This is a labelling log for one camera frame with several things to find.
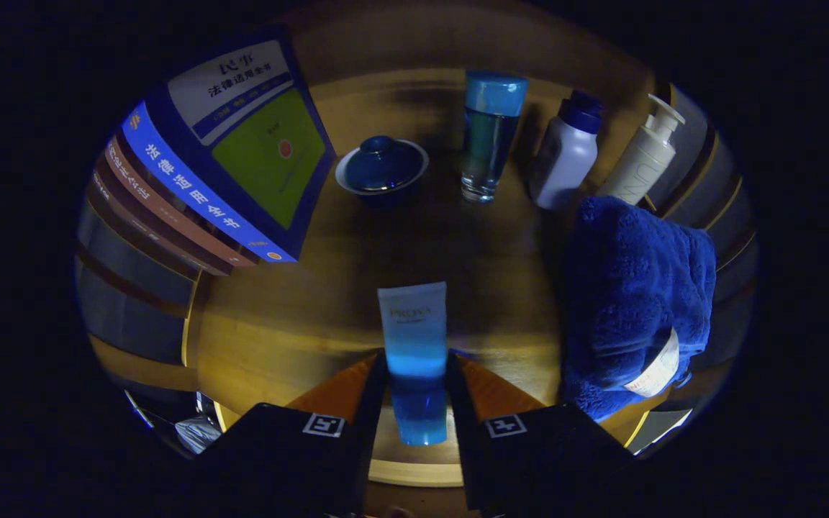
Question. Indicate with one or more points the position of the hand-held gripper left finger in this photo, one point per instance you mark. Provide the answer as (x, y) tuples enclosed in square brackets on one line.
[(371, 432)]

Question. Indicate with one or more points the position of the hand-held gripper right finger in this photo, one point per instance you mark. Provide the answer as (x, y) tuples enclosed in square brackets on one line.
[(461, 432)]

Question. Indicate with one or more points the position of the light blue cosmetic tube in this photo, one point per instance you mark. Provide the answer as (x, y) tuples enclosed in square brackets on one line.
[(414, 324)]

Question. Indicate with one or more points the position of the wooden countertop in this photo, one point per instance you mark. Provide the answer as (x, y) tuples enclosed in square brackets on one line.
[(292, 338)]

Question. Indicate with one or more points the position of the wooden cabinet with hutch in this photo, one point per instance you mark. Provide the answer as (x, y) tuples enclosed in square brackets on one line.
[(414, 43)]

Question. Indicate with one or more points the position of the folded blue towel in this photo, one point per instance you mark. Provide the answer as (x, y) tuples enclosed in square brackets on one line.
[(630, 288)]

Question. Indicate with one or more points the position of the blue lidded teacup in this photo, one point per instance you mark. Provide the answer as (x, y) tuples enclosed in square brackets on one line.
[(380, 167)]

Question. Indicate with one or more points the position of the white bottle with navy cap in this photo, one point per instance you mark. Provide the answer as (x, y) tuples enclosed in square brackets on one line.
[(565, 162)]

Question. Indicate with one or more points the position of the reddish brown book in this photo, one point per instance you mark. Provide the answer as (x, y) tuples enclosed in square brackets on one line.
[(170, 212)]

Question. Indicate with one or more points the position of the blue book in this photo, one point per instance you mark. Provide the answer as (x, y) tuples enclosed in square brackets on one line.
[(263, 151)]

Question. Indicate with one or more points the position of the dark brown book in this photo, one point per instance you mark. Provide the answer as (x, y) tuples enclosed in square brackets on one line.
[(141, 216)]

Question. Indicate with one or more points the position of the white pump bottle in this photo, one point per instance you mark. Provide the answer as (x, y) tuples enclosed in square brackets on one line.
[(637, 165)]

